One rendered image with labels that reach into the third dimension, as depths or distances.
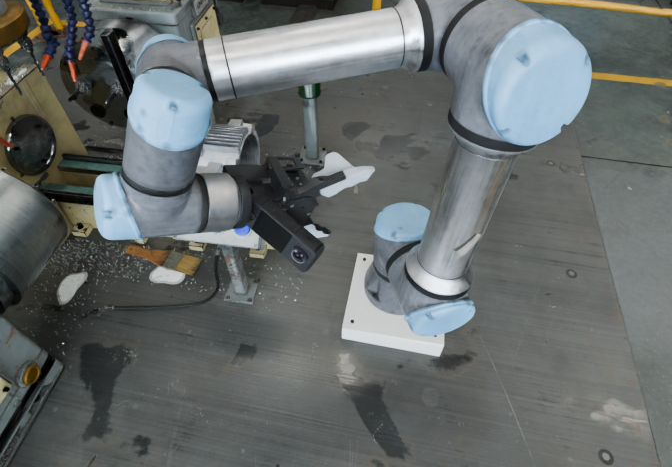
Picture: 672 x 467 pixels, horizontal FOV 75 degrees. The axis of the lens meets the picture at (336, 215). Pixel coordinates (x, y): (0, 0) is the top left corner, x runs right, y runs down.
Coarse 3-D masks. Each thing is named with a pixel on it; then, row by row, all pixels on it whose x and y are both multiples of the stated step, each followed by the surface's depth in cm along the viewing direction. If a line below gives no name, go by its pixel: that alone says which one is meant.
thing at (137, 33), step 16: (96, 32) 113; (128, 32) 115; (144, 32) 118; (96, 48) 108; (128, 48) 112; (64, 64) 112; (80, 64) 111; (96, 64) 111; (128, 64) 110; (64, 80) 117; (80, 80) 114; (96, 80) 114; (112, 80) 114; (80, 96) 119; (96, 96) 119; (112, 96) 112; (96, 112) 122; (112, 112) 122
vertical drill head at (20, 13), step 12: (0, 0) 82; (12, 0) 86; (0, 12) 81; (12, 12) 82; (24, 12) 84; (0, 24) 79; (12, 24) 81; (24, 24) 84; (0, 36) 80; (12, 36) 81; (24, 36) 87; (0, 48) 81; (24, 48) 89; (0, 60) 83; (36, 60) 92
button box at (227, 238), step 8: (208, 232) 83; (224, 232) 82; (232, 232) 82; (184, 240) 84; (192, 240) 83; (200, 240) 83; (208, 240) 83; (216, 240) 82; (224, 240) 82; (232, 240) 82; (240, 240) 82; (248, 240) 82; (256, 240) 82; (256, 248) 82; (264, 248) 86
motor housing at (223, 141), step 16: (224, 128) 96; (240, 128) 96; (208, 144) 94; (224, 144) 93; (240, 144) 94; (256, 144) 105; (208, 160) 94; (224, 160) 93; (240, 160) 108; (256, 160) 108
